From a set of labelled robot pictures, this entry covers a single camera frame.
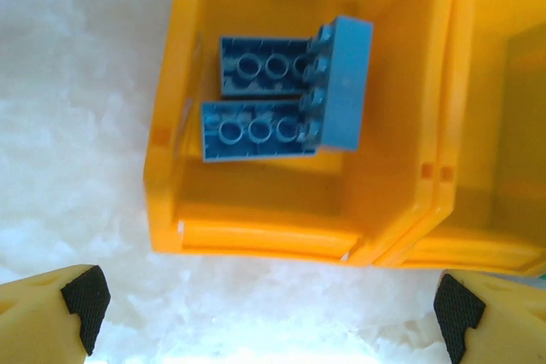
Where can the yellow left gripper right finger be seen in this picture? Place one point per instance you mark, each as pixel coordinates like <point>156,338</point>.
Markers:
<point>512,330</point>

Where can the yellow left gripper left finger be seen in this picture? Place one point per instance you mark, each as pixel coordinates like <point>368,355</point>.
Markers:
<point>34,321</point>

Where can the yellow plastic bin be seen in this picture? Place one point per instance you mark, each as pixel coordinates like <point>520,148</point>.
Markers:
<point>482,82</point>
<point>384,125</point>

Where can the blue lego brick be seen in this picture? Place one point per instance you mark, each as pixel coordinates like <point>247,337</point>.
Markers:
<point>213,148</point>
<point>239,46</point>
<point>345,82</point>

